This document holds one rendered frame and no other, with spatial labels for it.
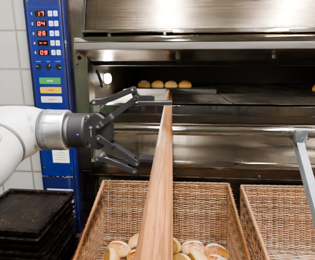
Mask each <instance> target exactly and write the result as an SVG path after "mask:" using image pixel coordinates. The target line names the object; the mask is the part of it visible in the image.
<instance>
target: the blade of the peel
mask: <svg viewBox="0 0 315 260"><path fill-rule="evenodd" d="M137 91H138V93H139V94H166V88H137ZM216 91H217V89H208V88H173V89H172V93H173V94H216Z"/></svg>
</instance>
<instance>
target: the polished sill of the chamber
mask: <svg viewBox="0 0 315 260"><path fill-rule="evenodd" d="M123 104H124V103H107V104H105V105H104V106H103V108H101V109H100V110H99V111H100V112H101V113H104V114H111V113H112V112H113V111H115V110H116V109H117V108H119V107H120V106H121V105H123ZM163 108H164V105H138V103H134V104H133V105H131V106H130V107H129V108H127V109H126V110H125V111H123V112H122V113H121V114H144V115H162V113H163ZM90 113H93V105H91V104H90ZM172 115H222V116H301V117H315V105H278V104H176V103H172Z"/></svg>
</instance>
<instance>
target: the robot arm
mask: <svg viewBox="0 0 315 260"><path fill-rule="evenodd" d="M129 94H132V98H131V99H130V100H128V101H127V102H126V103H124V104H123V105H121V106H120V107H119V108H117V109H116V110H115V111H113V112H112V113H111V114H109V115H108V116H106V115H104V114H103V113H101V112H100V111H99V110H100V109H101V108H103V106H104V105H105V104H107V103H110V102H112V101H115V100H117V99H119V98H122V97H124V96H126V95H129ZM137 101H138V105H172V100H155V96H154V95H140V94H139V93H138V91H137V88H136V87H135V86H133V87H130V88H128V89H125V90H123V91H120V92H118V93H116V94H113V95H111V96H108V97H106V98H104V99H94V100H92V101H91V104H92V105H93V113H72V112H71V111H70V110H52V109H39V108H36V107H30V106H0V186H1V185H2V184H3V183H4V182H5V181H6V180H8V179H9V178H10V176H11V175H12V174H13V173H14V171H15V170H16V168H17V166H18V165H19V164H20V162H22V161H23V160H24V159H26V158H28V157H30V156H32V155H34V154H36V153H37V151H40V150H47V151H50V150H69V149H71V148H72V147H73V148H94V149H95V150H96V156H95V158H94V160H95V161H96V162H103V163H107V164H109V165H112V166H114V167H117V168H119V169H122V170H124V171H127V172H129V173H132V174H136V173H137V170H138V168H139V167H140V166H152V164H153V159H154V155H140V157H139V158H138V157H137V156H136V155H134V154H133V153H131V152H130V151H129V150H127V149H126V148H124V147H123V146H121V145H120V144H119V143H118V142H117V141H116V140H115V139H114V136H115V133H114V123H113V121H112V119H113V118H115V117H117V116H118V115H119V114H121V113H122V112H123V111H125V110H126V109H127V108H129V107H130V106H131V105H133V104H134V103H136V102H137ZM104 146H106V147H107V148H109V149H110V150H113V151H115V152H116V153H117V154H119V155H120V156H122V157H123V158H124V159H126V160H127V161H129V162H127V161H124V160H122V159H119V158H117V157H115V156H112V155H109V154H106V153H105V152H104V151H102V150H101V149H102V148H103V147H104Z"/></svg>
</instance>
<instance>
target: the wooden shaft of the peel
mask: <svg viewBox="0 0 315 260"><path fill-rule="evenodd" d="M165 100H172V91H171V90H167V92H166V98H165ZM134 260H174V244H173V181H172V105H164V108H163V113H162V118H161V124H160V129H159V134H158V138H157V143H156V148H155V154H154V159H153V164H152V169H151V174H150V180H149V185H148V190H147V195H146V200H145V206H144V211H143V216H142V220H141V225H140V230H139V236H138V241H137V246H136V251H135V256H134Z"/></svg>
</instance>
